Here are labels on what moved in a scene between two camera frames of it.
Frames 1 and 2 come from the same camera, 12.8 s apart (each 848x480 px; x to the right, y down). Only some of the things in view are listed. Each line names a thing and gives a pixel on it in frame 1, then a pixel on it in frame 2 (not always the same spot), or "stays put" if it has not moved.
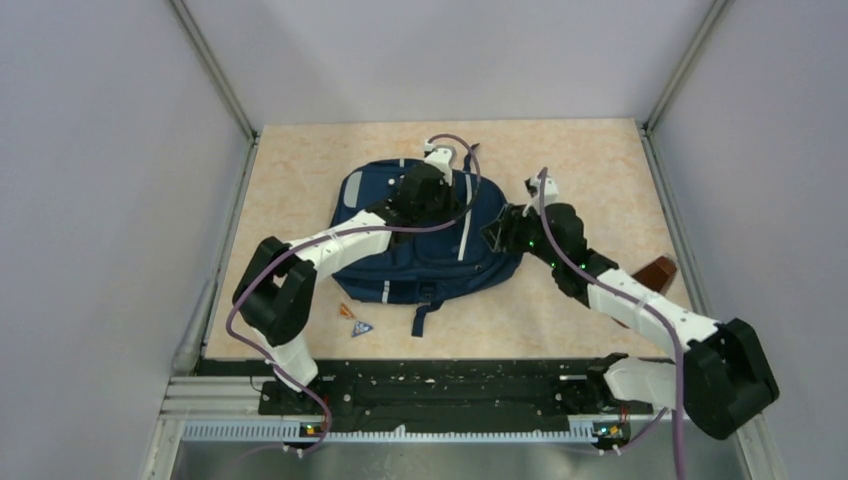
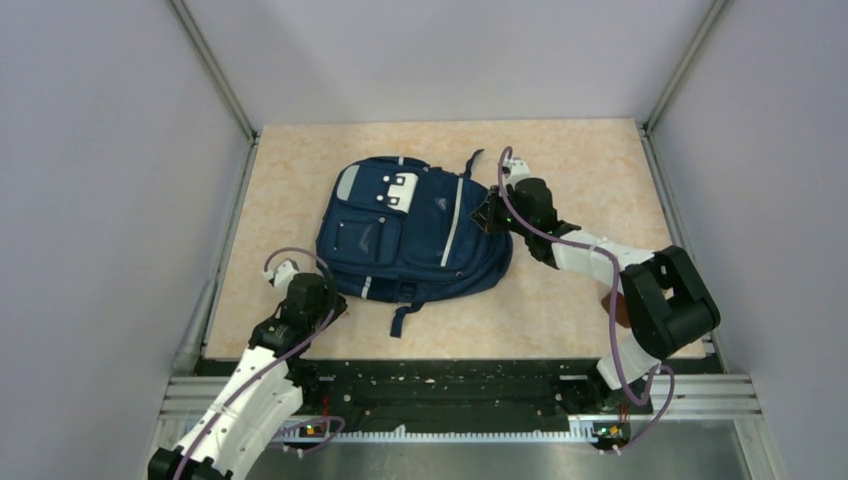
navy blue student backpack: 440,259 stays put
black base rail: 388,392 stays put
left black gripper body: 439,208 → 319,314
